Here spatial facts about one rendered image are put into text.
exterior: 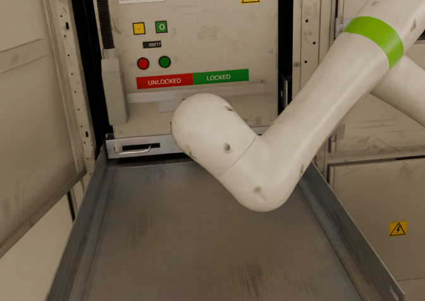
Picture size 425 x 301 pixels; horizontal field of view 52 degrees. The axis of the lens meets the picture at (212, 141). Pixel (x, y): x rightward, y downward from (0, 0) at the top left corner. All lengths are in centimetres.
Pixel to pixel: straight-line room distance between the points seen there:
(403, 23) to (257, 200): 42
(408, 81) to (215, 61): 52
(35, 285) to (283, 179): 106
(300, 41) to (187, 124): 64
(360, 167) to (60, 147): 88
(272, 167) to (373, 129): 71
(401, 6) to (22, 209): 92
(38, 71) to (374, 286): 89
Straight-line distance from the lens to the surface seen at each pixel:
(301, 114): 75
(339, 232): 98
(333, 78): 79
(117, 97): 117
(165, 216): 105
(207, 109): 68
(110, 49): 116
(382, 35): 85
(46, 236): 145
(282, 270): 88
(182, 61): 125
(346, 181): 141
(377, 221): 153
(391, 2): 90
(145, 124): 130
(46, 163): 121
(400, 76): 104
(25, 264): 153
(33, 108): 116
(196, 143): 68
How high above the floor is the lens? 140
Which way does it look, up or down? 23 degrees down
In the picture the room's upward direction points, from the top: 4 degrees counter-clockwise
